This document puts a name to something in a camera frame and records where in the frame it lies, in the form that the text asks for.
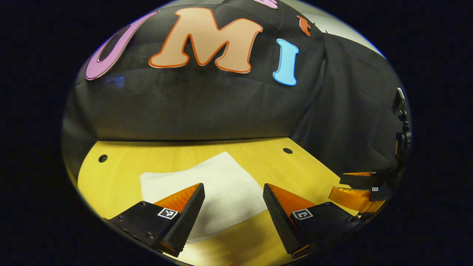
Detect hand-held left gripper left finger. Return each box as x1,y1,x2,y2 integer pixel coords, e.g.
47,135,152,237
103,183,206,258

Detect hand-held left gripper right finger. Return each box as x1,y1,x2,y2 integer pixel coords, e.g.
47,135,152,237
263,183,365,259

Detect white jeans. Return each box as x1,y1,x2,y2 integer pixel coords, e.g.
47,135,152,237
140,151,268,244

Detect black backdrop cloth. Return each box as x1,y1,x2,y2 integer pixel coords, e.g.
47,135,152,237
61,0,411,178

